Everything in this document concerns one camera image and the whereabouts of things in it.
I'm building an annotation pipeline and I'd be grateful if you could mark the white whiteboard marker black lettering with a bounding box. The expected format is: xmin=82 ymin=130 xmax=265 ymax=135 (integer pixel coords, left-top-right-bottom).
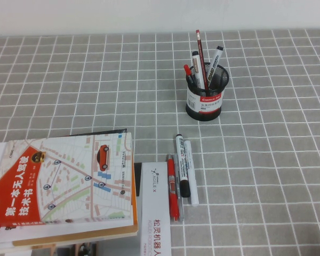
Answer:
xmin=205 ymin=45 xmax=225 ymax=82

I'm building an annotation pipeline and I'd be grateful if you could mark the grey grid tablecloth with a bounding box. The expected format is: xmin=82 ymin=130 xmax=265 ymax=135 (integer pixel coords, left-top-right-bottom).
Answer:
xmin=0 ymin=28 xmax=320 ymax=256

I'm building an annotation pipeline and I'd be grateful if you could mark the white AgileX brochure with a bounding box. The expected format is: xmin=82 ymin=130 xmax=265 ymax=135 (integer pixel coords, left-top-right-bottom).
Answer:
xmin=140 ymin=162 xmax=172 ymax=256

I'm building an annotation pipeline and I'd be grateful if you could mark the white marker with black ends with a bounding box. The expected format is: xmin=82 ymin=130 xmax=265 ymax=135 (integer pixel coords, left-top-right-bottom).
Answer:
xmin=175 ymin=133 xmax=191 ymax=198

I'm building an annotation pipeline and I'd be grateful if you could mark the red pencil with eraser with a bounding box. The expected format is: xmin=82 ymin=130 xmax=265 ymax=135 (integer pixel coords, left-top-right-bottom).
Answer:
xmin=195 ymin=29 xmax=210 ymax=93

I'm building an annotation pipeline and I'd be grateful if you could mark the clear gel pen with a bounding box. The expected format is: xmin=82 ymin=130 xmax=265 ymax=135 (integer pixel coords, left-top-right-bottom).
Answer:
xmin=173 ymin=154 xmax=185 ymax=222

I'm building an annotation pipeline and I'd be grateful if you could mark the orange edged book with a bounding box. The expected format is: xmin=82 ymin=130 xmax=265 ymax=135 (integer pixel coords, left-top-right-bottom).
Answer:
xmin=12 ymin=159 xmax=139 ymax=247

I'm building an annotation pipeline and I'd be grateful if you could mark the book with map cover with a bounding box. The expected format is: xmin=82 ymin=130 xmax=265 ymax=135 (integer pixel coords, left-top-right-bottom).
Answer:
xmin=0 ymin=129 xmax=139 ymax=226

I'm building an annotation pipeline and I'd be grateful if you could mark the black notebook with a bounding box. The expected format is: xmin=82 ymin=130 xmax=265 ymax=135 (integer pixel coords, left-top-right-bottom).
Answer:
xmin=134 ymin=162 xmax=143 ymax=197

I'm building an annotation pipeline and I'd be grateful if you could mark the red capped pen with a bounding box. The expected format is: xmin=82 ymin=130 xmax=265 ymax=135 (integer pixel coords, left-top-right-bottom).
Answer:
xmin=183 ymin=63 xmax=197 ymax=86

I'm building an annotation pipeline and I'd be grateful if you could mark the white marker with black cap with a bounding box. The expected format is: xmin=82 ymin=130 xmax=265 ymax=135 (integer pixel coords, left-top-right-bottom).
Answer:
xmin=191 ymin=50 xmax=205 ymax=89

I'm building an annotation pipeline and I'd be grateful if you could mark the white book with black characters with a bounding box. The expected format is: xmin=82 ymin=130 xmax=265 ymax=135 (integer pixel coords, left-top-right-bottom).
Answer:
xmin=0 ymin=142 xmax=135 ymax=245

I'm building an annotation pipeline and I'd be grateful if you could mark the red retractable pen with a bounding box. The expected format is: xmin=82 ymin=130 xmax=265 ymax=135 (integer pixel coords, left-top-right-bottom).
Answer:
xmin=167 ymin=154 xmax=181 ymax=221

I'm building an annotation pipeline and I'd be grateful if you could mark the all white marker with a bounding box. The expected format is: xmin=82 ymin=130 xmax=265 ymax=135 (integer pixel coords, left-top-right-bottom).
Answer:
xmin=183 ymin=140 xmax=200 ymax=207

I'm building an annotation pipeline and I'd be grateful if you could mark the black mesh pen holder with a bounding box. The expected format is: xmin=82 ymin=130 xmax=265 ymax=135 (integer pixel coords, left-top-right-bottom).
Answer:
xmin=185 ymin=62 xmax=230 ymax=123

